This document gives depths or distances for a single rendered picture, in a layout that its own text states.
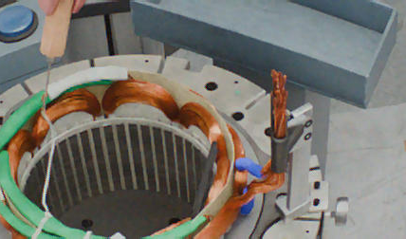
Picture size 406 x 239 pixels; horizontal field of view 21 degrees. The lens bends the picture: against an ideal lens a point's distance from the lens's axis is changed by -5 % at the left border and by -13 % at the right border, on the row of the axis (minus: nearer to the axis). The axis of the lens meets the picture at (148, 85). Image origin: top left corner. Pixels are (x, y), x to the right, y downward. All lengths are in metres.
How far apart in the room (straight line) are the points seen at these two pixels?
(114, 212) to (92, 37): 0.42
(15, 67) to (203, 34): 0.18
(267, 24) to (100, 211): 0.26
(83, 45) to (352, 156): 0.35
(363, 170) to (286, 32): 0.27
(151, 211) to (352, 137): 0.43
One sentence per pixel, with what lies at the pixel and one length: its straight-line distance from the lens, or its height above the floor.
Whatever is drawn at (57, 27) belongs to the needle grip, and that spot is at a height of 1.29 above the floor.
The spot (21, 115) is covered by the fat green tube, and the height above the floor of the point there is 1.15.
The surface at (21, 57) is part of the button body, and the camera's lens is 1.13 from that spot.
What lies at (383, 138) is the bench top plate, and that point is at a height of 0.78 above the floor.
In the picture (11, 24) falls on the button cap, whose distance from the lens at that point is 1.13.
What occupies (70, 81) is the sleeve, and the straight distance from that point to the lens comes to 0.90.
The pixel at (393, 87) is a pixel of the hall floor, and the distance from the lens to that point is 2.52.
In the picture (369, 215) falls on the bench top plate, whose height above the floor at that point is 0.78.
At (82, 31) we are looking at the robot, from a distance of 1.36.
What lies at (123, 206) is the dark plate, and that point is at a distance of 0.99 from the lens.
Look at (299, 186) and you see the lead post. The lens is 0.85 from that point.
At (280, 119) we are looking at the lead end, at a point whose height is 1.24.
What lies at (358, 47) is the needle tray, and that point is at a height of 1.03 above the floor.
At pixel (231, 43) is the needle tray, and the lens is 1.07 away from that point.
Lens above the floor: 1.78
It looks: 45 degrees down
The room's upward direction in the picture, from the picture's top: 7 degrees counter-clockwise
